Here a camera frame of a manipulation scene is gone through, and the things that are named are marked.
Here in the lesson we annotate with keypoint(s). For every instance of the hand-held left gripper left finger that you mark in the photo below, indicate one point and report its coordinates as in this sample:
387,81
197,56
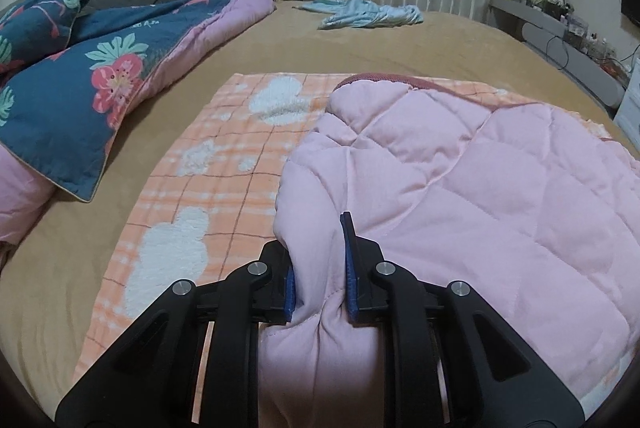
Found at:
289,298

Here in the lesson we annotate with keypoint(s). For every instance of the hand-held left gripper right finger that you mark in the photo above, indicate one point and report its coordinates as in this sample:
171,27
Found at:
350,273

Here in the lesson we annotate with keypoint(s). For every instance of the pink quilted garment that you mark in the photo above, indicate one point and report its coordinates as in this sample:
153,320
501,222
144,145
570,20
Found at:
450,208

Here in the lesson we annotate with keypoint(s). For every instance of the orange plaid blanket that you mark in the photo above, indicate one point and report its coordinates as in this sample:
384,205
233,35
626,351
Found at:
210,188

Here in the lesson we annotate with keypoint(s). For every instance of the bed with tan sheet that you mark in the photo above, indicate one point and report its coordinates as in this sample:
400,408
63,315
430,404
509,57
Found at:
300,45

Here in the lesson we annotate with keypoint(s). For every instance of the light blue garment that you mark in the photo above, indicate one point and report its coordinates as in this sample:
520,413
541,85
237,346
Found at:
360,11

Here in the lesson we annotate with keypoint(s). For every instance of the blue floral comforter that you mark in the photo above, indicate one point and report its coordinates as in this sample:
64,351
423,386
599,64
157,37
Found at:
75,107

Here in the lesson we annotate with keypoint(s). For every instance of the white drawer cabinet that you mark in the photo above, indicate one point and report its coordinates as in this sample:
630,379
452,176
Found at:
631,102

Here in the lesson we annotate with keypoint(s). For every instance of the clutter of small shelf things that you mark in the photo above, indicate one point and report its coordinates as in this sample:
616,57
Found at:
575,25

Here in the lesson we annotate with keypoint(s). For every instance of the blue floral pillow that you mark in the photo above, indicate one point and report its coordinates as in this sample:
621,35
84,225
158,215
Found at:
35,20

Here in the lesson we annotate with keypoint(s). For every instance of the grey wall shelf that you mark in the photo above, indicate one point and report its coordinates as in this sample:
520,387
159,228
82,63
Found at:
560,47

